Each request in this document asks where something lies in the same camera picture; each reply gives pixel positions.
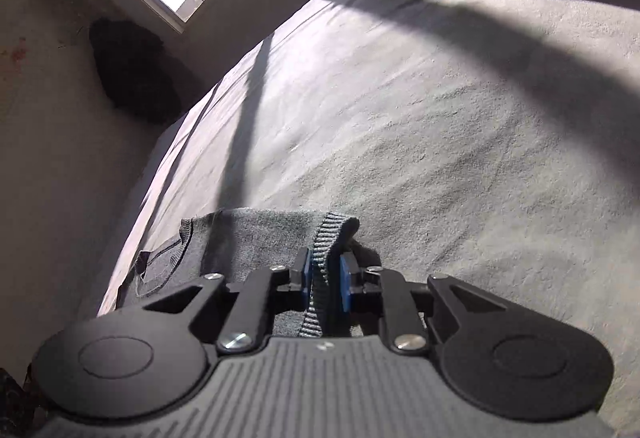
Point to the dark hanging coat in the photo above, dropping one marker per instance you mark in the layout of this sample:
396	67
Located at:
135	67

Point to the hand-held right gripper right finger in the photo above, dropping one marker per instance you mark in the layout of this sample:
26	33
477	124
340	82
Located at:
346	283

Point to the grey knit sweater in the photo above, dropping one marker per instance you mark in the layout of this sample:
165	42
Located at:
250	238

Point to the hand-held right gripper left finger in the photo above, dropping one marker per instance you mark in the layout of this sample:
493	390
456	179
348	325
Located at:
306	278

